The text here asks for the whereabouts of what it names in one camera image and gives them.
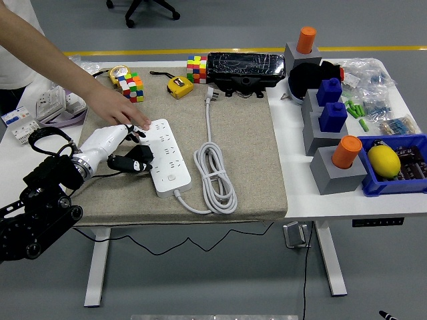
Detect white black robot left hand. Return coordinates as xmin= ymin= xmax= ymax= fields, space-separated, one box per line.
xmin=76 ymin=124 xmax=153 ymax=175

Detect person's hand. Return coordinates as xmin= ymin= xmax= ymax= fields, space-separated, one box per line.
xmin=85 ymin=87 xmax=153 ymax=131

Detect black plug adapter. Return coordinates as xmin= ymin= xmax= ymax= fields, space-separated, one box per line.
xmin=125 ymin=143 xmax=155 ymax=165

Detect white power strip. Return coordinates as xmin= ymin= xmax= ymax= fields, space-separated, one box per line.
xmin=139 ymin=118 xmax=193 ymax=198

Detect thin black plug cord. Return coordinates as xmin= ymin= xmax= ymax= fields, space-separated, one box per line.
xmin=71 ymin=171 xmax=275 ymax=257

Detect twisted colourful puzzle cube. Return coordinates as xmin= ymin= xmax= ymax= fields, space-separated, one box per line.
xmin=116 ymin=72 xmax=145 ymax=103

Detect round yellow tape measure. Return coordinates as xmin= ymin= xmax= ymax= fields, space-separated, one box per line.
xmin=91 ymin=65 xmax=131 ymax=89

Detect empty clear plastic bag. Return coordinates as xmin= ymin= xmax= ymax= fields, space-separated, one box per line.
xmin=79 ymin=61 xmax=103 ymax=77

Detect square yellow tape measure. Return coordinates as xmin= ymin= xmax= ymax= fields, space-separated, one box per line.
xmin=149 ymin=70 xmax=195 ymax=100

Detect white table leg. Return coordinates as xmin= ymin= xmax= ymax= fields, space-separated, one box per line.
xmin=83 ymin=228 xmax=111 ymax=308
xmin=313 ymin=220 xmax=348 ymax=297

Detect white circuit breaker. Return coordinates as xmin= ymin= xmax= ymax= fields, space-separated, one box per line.
xmin=1 ymin=105 xmax=41 ymax=146

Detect black table control panel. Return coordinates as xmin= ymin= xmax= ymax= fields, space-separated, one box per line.
xmin=352 ymin=217 xmax=405 ymax=229

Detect black office chair base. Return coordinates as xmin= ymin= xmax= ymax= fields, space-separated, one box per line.
xmin=105 ymin=0 xmax=181 ymax=29

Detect person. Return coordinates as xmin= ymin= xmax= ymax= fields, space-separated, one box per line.
xmin=0 ymin=0 xmax=46 ymax=116

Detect blue plastic bin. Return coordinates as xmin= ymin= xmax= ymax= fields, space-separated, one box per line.
xmin=356 ymin=133 xmax=427 ymax=197

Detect black film-wrapped device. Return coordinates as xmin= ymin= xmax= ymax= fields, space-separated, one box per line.
xmin=205 ymin=52 xmax=287 ymax=99

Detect grey-brown mat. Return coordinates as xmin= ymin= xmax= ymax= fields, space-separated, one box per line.
xmin=71 ymin=66 xmax=290 ymax=227

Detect grey block with round hole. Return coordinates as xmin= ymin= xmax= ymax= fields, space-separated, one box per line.
xmin=310 ymin=145 xmax=368 ymax=196
xmin=284 ymin=42 xmax=323 ymax=69

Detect yellow lemon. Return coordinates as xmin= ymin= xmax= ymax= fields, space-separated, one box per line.
xmin=366 ymin=145 xmax=402 ymax=177

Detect black parts pile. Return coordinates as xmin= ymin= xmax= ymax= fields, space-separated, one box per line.
xmin=393 ymin=145 xmax=427 ymax=181

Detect orange cylinder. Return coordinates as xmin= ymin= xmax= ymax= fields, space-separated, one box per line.
xmin=296 ymin=26 xmax=317 ymax=55
xmin=332 ymin=135 xmax=364 ymax=170

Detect clear bag of resistors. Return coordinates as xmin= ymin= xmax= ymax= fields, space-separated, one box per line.
xmin=380 ymin=115 xmax=422 ymax=137

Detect grey square base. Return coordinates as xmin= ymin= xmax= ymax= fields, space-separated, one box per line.
xmin=301 ymin=89 xmax=326 ymax=116
xmin=302 ymin=111 xmax=350 ymax=157

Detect black fabric bundle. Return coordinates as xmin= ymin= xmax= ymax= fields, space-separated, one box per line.
xmin=288 ymin=60 xmax=345 ymax=107

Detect blue block with knob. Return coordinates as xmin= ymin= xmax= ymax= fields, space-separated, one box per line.
xmin=316 ymin=78 xmax=344 ymax=107
xmin=318 ymin=102 xmax=348 ymax=134

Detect small clear bag of parts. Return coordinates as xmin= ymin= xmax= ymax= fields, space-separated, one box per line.
xmin=362 ymin=95 xmax=393 ymax=121

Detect clear bag of blue parts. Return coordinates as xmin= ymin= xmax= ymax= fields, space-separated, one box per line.
xmin=340 ymin=58 xmax=398 ymax=97

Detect black hanging cable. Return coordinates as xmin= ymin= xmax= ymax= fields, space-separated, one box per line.
xmin=302 ymin=221 xmax=314 ymax=320

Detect white power strip cord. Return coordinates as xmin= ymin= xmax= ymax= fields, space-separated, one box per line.
xmin=173 ymin=85 xmax=239 ymax=215

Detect silver metal bracket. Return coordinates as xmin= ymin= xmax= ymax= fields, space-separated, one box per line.
xmin=282 ymin=221 xmax=310 ymax=249

